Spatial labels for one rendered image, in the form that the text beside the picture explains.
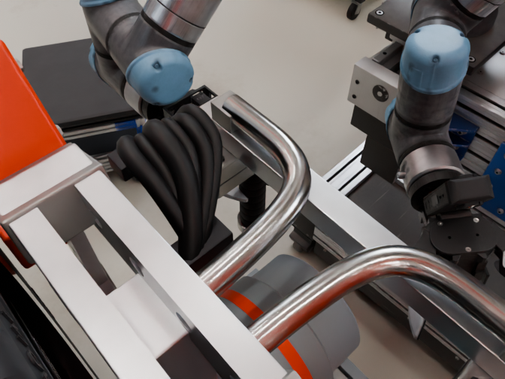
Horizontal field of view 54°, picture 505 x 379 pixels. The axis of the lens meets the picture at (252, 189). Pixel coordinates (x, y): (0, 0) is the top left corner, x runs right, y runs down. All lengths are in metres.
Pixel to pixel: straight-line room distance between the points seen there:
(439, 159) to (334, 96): 1.41
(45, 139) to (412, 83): 0.43
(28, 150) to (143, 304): 0.13
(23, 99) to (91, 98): 1.22
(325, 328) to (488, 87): 0.68
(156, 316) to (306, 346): 0.21
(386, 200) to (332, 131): 0.52
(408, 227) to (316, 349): 0.98
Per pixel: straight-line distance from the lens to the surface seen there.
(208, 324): 0.25
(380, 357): 1.47
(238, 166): 0.54
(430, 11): 0.72
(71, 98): 1.60
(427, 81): 0.62
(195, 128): 0.44
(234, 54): 2.22
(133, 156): 0.42
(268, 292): 0.48
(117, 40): 0.66
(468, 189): 0.54
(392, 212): 1.44
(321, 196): 0.47
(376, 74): 0.93
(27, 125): 0.36
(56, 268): 0.28
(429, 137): 0.68
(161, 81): 0.61
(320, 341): 0.49
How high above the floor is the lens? 1.35
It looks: 53 degrees down
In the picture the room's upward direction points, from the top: straight up
